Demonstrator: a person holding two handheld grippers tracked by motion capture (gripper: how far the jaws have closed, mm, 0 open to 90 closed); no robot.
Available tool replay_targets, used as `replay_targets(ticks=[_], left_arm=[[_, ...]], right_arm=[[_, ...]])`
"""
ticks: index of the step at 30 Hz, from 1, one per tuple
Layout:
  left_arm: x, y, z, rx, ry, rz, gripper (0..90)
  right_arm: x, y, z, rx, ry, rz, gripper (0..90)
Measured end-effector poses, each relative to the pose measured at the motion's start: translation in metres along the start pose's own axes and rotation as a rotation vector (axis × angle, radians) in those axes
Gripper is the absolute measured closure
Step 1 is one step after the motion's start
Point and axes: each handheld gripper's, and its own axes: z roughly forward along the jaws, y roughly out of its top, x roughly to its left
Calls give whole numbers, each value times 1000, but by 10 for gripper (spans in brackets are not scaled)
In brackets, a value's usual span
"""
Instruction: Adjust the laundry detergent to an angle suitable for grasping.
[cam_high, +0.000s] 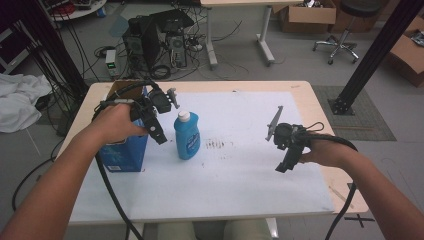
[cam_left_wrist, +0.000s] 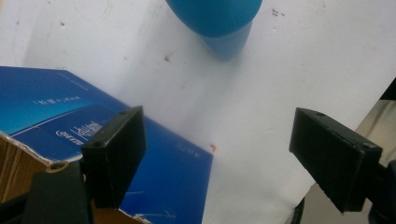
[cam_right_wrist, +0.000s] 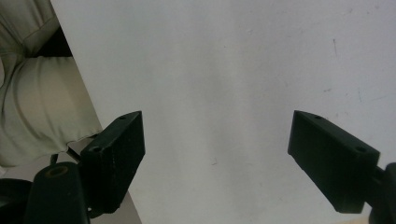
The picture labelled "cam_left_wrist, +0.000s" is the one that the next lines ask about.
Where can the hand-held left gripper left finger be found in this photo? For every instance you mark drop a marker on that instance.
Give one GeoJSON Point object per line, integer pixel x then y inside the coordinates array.
{"type": "Point", "coordinates": [115, 161]}

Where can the blue plastic cup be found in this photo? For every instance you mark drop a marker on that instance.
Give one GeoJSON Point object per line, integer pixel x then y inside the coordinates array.
{"type": "Point", "coordinates": [218, 21]}

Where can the blue cardboard box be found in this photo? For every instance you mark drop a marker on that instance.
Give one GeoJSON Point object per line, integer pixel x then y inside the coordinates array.
{"type": "Point", "coordinates": [174, 174]}

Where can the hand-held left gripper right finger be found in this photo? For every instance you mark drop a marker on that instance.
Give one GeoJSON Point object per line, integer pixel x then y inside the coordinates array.
{"type": "Point", "coordinates": [333, 161]}

